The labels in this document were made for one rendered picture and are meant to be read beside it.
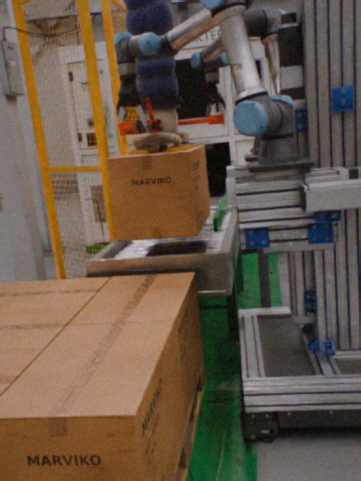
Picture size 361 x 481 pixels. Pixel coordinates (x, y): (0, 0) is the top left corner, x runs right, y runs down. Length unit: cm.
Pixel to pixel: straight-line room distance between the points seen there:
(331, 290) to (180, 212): 77
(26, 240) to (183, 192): 136
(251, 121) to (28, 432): 114
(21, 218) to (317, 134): 202
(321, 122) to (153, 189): 83
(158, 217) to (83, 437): 134
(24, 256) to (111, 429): 228
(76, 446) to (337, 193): 111
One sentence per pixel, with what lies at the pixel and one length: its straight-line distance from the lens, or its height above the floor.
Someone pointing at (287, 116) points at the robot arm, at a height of 120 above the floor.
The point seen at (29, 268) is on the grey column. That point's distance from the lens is 352.
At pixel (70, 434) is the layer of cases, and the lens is 141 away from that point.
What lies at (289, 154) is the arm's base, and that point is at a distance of 192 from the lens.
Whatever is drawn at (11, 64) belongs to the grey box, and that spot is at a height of 164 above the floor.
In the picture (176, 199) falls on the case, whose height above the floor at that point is 87.
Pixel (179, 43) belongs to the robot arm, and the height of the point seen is 151.
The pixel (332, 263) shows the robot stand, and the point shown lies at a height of 60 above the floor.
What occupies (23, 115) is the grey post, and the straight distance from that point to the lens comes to 570.
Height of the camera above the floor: 121
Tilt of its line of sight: 12 degrees down
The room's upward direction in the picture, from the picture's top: 6 degrees counter-clockwise
